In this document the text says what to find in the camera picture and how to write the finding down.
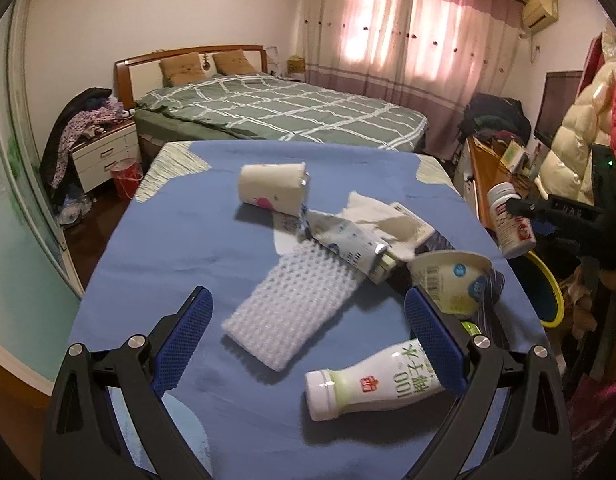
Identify cream puffer jacket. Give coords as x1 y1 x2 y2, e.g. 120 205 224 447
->
539 25 616 206

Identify pink striped curtain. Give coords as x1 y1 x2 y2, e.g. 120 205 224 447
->
305 0 527 127

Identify dark clothes heap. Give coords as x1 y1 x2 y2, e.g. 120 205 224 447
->
458 92 532 147

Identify yellow-rimmed black trash bin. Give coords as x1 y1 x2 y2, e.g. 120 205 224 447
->
525 250 566 329

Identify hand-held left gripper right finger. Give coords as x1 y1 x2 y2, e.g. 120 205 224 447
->
404 285 573 480

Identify pink fuzzy clothing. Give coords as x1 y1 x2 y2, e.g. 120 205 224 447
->
566 350 616 480

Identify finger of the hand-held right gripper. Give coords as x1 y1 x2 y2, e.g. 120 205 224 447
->
505 199 551 222

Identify pile of clothes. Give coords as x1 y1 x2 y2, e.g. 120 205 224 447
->
39 87 135 192

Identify wooden desk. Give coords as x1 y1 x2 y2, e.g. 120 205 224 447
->
464 135 544 242

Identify black television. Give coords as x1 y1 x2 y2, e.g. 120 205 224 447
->
534 71 584 147

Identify white paper cup peeled lid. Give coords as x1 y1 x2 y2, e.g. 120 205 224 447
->
238 161 311 253

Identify cream air conditioner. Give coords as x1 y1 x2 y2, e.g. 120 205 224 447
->
520 0 560 37

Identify frosted glass sliding door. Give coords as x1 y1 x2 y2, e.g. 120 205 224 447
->
0 5 85 391

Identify brown fuzzy thing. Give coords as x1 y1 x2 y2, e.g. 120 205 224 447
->
562 264 604 342

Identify red bucket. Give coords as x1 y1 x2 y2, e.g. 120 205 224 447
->
111 157 145 201

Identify wooden bed headboard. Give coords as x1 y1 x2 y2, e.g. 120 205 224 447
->
113 45 267 111

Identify cream printed cardboard box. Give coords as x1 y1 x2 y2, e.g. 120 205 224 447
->
368 201 437 285

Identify bed with green plaid quilt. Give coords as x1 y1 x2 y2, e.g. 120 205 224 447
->
134 74 429 152

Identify brown pillow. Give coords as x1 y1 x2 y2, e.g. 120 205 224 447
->
159 51 207 86
212 50 259 77

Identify blue tablecloth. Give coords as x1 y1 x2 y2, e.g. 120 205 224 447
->
68 140 563 480

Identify white nightstand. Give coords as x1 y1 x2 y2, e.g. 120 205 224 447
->
70 120 141 194

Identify white foam fruit net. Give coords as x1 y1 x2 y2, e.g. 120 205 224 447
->
221 240 369 372

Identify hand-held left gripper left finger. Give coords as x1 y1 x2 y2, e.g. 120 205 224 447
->
40 286 213 480

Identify white drink bottle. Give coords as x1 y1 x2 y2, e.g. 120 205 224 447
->
304 338 446 422

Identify green white box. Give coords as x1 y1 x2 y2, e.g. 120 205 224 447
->
498 141 529 172

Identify white pill bottle red label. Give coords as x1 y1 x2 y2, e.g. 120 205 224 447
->
486 182 537 259

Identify crushed white blue carton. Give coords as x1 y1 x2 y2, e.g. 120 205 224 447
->
305 210 391 283

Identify white yogurt cup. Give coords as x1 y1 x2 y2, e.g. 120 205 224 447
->
407 250 493 317

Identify plastic bags on floor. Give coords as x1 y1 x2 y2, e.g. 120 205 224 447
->
55 194 95 229

